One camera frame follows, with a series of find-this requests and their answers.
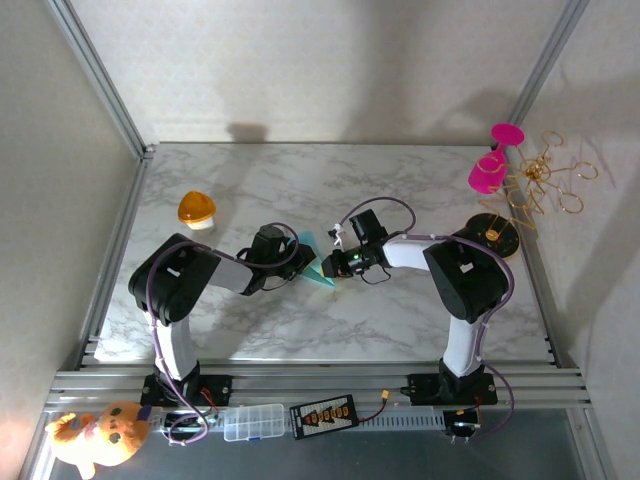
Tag small black electronics box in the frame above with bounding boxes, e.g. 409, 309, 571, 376
442, 408, 484, 441

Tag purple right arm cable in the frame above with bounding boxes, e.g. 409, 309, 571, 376
333, 196, 516, 442

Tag grey slotted cable duct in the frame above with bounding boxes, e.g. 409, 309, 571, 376
357, 405, 447, 434

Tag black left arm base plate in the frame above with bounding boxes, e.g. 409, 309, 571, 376
140, 373, 234, 407

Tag aluminium frame post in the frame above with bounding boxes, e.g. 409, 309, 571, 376
507, 0, 592, 134
43, 0, 159, 160

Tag aluminium frame rails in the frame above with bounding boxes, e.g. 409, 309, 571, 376
44, 367, 594, 416

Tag aluminium side rail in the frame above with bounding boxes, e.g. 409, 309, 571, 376
519, 249, 569, 370
74, 149, 151, 371

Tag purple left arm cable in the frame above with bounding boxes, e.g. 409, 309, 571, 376
147, 222, 301, 447

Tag red wire yellow connector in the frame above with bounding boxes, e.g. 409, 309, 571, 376
352, 389, 392, 426

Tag clear plastic organizer box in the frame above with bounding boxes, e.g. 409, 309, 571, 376
222, 403, 286, 443

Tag pink plastic wine glass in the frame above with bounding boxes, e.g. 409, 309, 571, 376
467, 123, 526, 196

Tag orange plush toy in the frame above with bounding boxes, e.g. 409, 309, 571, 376
44, 400, 153, 480

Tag orange mushroom toy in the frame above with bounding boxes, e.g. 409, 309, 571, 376
177, 190, 218, 231

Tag teal cloth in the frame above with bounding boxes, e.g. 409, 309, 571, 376
287, 229, 337, 289

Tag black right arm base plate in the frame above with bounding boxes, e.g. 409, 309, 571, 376
407, 372, 498, 406

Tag black charging board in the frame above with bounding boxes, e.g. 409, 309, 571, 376
288, 394, 360, 441

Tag gold wire rack black base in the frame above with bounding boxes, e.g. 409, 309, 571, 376
462, 130, 600, 261

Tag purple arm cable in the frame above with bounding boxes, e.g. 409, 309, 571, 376
147, 222, 301, 447
333, 196, 516, 442

